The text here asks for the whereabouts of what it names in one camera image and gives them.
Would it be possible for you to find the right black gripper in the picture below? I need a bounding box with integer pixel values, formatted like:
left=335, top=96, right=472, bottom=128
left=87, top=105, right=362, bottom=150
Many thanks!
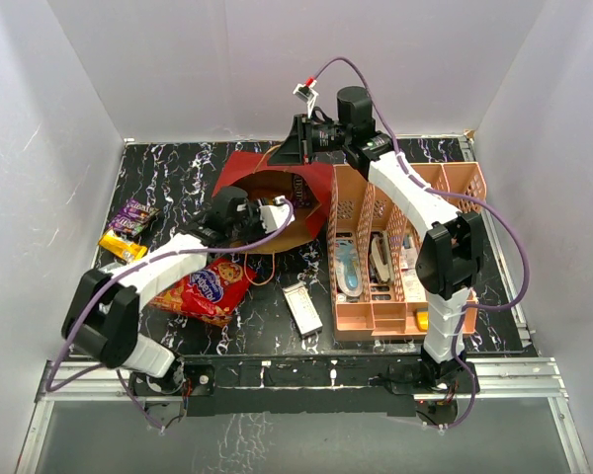
left=268, top=115, right=352, bottom=167

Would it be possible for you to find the red brown paper bag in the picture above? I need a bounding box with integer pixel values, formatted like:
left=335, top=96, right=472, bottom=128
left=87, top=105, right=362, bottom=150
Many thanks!
left=213, top=151, right=334, bottom=257

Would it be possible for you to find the red cookie snack bag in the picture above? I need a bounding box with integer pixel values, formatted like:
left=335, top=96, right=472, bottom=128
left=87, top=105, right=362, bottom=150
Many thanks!
left=148, top=258, right=257, bottom=327

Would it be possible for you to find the purple candy bar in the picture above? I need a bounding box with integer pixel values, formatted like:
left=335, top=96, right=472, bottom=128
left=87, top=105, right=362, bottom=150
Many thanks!
left=122, top=198, right=159, bottom=224

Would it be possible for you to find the yellow candy bar wrapper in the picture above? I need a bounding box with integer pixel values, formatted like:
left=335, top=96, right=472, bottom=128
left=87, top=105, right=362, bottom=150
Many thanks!
left=98, top=229, right=148, bottom=263

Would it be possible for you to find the dark silver snack wrapper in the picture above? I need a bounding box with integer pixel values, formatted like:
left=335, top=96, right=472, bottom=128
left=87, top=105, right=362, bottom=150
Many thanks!
left=100, top=262, right=124, bottom=274

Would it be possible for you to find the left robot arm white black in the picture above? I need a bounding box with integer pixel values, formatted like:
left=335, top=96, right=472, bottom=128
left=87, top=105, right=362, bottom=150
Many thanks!
left=61, top=187, right=293, bottom=394

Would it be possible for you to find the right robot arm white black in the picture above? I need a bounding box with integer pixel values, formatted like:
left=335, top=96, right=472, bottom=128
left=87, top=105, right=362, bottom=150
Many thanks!
left=268, top=81, right=483, bottom=392

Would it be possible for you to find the pink plastic desk organizer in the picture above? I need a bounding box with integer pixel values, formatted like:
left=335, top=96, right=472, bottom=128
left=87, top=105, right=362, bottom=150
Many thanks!
left=326, top=161, right=488, bottom=343

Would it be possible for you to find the beige stapler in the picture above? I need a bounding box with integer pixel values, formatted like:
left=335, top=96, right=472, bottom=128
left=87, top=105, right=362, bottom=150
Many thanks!
left=369, top=231, right=393, bottom=283

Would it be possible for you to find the white rectangular box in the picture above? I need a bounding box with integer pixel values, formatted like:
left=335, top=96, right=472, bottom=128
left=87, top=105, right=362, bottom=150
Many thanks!
left=283, top=282, right=323, bottom=338

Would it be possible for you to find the white packet in organizer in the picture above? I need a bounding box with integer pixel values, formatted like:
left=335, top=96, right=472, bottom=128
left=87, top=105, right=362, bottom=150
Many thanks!
left=400, top=233, right=426, bottom=303

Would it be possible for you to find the yellow tape measure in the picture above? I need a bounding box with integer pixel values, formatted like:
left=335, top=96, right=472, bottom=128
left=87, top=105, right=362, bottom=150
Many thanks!
left=415, top=308, right=429, bottom=332

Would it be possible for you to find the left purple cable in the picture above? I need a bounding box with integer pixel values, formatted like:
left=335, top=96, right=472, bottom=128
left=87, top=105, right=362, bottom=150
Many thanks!
left=44, top=197, right=297, bottom=431

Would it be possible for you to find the purple cable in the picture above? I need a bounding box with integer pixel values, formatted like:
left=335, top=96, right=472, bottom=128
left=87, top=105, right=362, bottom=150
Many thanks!
left=44, top=197, right=297, bottom=431
left=313, top=56, right=531, bottom=431

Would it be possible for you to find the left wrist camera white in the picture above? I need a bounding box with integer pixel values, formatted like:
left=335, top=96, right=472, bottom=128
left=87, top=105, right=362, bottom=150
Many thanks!
left=258, top=196, right=295, bottom=234

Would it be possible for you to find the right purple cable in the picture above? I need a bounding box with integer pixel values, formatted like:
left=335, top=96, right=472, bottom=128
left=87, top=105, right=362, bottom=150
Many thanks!
left=313, top=56, right=531, bottom=431

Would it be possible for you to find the aluminium rail frame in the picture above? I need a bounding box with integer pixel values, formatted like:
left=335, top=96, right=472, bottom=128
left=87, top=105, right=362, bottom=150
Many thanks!
left=14, top=132, right=593, bottom=474

